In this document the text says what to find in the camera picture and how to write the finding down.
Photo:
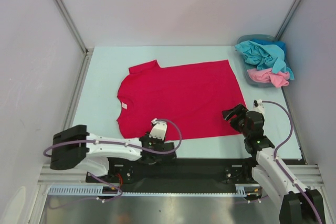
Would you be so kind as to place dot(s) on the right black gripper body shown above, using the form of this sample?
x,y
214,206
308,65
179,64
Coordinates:
x,y
237,115

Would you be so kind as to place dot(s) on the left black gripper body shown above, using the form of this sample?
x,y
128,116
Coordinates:
x,y
156,140

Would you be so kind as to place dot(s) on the red t shirt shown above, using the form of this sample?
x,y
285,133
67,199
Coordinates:
x,y
191,96

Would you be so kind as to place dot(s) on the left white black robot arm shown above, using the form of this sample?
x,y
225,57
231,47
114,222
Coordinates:
x,y
76,148

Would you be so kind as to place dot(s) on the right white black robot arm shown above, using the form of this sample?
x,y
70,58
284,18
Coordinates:
x,y
294,200

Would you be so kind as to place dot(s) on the pink t shirt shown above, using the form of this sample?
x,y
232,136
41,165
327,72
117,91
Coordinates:
x,y
278,80

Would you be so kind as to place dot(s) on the light blue t shirt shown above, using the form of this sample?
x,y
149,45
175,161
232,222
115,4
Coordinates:
x,y
263,57

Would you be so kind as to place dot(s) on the grey plastic bin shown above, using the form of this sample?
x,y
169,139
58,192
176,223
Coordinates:
x,y
246,66

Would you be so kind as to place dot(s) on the dark blue t shirt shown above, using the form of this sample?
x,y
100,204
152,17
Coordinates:
x,y
280,44

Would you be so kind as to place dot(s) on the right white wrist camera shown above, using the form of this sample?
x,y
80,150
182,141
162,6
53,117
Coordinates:
x,y
258,106

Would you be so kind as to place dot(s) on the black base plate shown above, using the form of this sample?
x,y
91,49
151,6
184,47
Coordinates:
x,y
181,175

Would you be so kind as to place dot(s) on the right light blue cable duct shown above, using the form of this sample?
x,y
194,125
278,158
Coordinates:
x,y
250,189

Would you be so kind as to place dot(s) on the light blue cable duct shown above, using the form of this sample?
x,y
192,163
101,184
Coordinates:
x,y
82,190
250,189

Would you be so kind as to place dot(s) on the left light blue cable duct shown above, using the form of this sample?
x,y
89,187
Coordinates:
x,y
82,190

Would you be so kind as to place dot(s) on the left aluminium frame post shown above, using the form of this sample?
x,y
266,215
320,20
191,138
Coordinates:
x,y
71,25

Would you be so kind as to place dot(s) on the aluminium frame post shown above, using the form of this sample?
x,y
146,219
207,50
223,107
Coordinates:
x,y
71,25
288,18

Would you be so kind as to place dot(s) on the right aluminium frame post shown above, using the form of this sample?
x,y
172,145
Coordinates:
x,y
288,18

